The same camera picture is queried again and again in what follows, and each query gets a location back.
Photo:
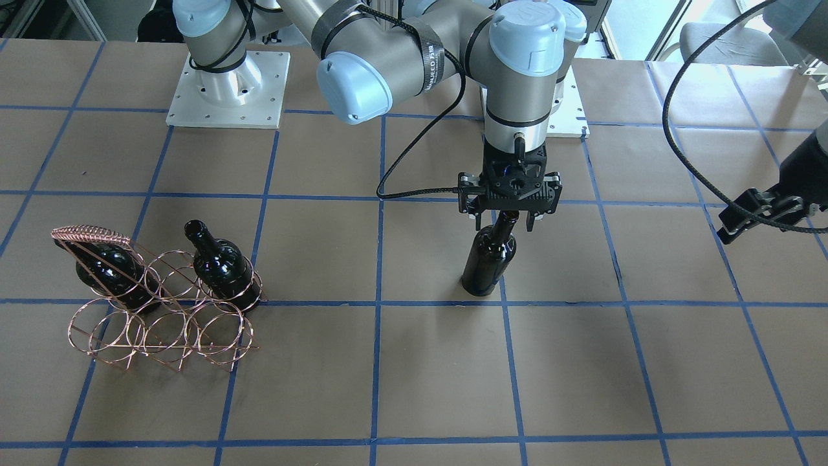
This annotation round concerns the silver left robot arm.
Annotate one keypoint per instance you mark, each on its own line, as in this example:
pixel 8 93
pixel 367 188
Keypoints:
pixel 810 209

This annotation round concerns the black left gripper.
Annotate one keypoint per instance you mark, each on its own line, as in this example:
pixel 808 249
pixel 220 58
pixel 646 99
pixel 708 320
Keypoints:
pixel 801 169

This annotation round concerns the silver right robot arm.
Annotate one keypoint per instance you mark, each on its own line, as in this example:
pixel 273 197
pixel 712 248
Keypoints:
pixel 517 52

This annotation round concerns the grey office chair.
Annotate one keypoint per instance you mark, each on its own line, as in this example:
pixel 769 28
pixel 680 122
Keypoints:
pixel 770 33

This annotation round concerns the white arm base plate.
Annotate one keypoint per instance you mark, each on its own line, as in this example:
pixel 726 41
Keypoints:
pixel 248 97
pixel 572 103

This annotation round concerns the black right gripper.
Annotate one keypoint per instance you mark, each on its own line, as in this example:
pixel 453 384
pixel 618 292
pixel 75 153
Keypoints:
pixel 470 200

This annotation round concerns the dark wine bottle under handle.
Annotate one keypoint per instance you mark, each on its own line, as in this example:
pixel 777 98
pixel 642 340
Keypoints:
pixel 110 270

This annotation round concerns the dark wine bottle upright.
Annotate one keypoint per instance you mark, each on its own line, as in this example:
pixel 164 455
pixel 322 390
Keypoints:
pixel 222 268

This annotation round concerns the copper wire wine basket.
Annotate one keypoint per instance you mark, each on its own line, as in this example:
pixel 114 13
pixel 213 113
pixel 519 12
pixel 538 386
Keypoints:
pixel 168 307

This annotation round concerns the dark wine bottle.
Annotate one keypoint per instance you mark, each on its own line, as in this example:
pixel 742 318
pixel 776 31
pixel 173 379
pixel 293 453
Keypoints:
pixel 110 270
pixel 492 250
pixel 222 268

